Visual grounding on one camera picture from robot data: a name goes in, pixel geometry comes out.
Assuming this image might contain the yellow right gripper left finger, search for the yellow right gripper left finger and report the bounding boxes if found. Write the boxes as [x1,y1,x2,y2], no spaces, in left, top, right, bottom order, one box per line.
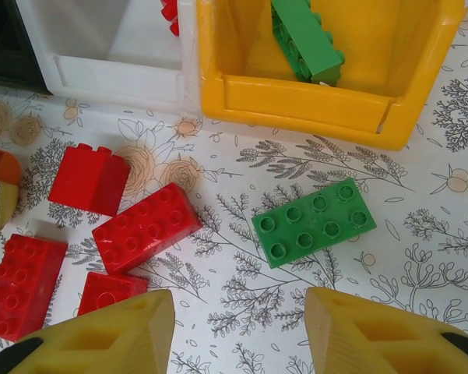
[0,289,176,374]

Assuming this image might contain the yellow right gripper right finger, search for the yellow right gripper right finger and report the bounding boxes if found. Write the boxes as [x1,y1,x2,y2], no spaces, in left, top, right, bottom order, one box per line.
[305,287,468,374]

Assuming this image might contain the small orange lego brick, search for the small orange lego brick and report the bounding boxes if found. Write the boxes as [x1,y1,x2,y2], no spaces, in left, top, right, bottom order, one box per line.
[0,146,21,185]

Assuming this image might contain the long red lego brick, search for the long red lego brick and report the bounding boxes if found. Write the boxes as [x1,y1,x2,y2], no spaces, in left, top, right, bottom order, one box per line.
[76,271,149,319]
[0,233,69,344]
[91,182,206,274]

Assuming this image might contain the small red lego brick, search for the small red lego brick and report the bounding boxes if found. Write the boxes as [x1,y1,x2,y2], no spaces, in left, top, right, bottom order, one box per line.
[159,0,181,37]
[47,143,132,217]

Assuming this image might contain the green lego plate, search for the green lego plate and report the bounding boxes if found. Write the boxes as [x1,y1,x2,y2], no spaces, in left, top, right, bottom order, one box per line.
[251,178,378,270]

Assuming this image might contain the black plastic bin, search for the black plastic bin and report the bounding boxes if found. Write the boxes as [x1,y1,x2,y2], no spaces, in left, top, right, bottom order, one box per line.
[0,0,55,97]

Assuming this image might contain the white plastic bin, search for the white plastic bin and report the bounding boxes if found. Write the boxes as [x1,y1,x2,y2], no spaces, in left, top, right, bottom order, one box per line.
[13,0,202,118]

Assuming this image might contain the yellow plastic bin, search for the yellow plastic bin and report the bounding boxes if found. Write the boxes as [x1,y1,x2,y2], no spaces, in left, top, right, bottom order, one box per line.
[194,0,468,152]

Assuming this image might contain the long green lego brick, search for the long green lego brick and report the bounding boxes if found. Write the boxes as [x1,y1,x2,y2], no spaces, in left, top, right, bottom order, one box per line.
[270,0,347,86]

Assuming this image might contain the floral table cover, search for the floral table cover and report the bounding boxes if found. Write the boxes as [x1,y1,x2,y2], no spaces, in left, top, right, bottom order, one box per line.
[0,0,468,374]

